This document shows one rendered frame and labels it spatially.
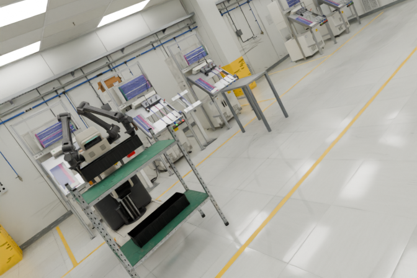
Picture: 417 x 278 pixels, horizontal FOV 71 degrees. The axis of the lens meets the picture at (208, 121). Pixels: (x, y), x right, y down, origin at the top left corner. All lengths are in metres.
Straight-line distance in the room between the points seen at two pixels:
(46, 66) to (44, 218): 2.90
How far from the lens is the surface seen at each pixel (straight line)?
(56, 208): 6.52
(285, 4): 8.32
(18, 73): 6.58
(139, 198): 3.53
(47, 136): 4.91
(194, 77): 5.82
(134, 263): 2.57
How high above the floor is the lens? 1.49
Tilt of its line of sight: 12 degrees down
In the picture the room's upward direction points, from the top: 29 degrees counter-clockwise
